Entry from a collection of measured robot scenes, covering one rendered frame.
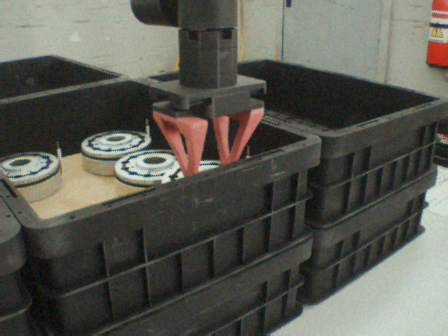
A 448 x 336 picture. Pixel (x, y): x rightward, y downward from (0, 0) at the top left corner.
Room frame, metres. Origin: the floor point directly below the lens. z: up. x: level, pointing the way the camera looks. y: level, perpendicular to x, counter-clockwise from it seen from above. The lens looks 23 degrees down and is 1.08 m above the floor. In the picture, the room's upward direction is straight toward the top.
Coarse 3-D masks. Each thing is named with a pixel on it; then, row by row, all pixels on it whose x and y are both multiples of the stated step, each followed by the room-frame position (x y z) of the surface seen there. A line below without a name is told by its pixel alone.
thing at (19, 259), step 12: (0, 204) 0.29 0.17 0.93; (0, 216) 0.27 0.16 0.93; (12, 216) 0.27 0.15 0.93; (0, 228) 0.26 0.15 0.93; (12, 228) 0.26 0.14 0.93; (0, 240) 0.24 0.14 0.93; (12, 240) 0.25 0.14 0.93; (0, 252) 0.24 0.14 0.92; (12, 252) 0.24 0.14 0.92; (24, 252) 0.26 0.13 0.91; (0, 264) 0.24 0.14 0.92; (12, 264) 0.24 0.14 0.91; (0, 276) 0.24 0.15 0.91
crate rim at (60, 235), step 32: (32, 96) 0.64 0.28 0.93; (288, 128) 0.47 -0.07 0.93; (256, 160) 0.38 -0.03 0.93; (288, 160) 0.40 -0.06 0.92; (0, 192) 0.31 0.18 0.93; (160, 192) 0.32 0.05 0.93; (192, 192) 0.33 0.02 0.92; (224, 192) 0.35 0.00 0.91; (32, 224) 0.26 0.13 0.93; (64, 224) 0.27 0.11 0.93; (96, 224) 0.28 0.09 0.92; (128, 224) 0.30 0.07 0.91
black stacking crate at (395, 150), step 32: (256, 64) 0.90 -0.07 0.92; (256, 96) 0.90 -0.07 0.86; (288, 96) 0.87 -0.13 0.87; (320, 96) 0.81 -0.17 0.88; (352, 96) 0.76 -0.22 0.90; (384, 96) 0.71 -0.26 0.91; (416, 96) 0.66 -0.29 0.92; (320, 128) 0.79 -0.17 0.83; (416, 128) 0.58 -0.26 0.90; (320, 160) 0.46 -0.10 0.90; (352, 160) 0.48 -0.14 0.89; (384, 160) 0.53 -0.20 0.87; (416, 160) 0.59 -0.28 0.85; (320, 192) 0.46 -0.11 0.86; (352, 192) 0.49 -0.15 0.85; (384, 192) 0.53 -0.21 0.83; (320, 224) 0.45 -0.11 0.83
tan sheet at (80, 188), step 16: (64, 160) 0.64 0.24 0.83; (80, 160) 0.64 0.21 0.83; (64, 176) 0.58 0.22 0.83; (80, 176) 0.58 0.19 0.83; (96, 176) 0.58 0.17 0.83; (112, 176) 0.58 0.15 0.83; (64, 192) 0.52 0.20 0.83; (80, 192) 0.52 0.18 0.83; (96, 192) 0.53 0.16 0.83; (112, 192) 0.53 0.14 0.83; (48, 208) 0.48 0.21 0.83; (64, 208) 0.48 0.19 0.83
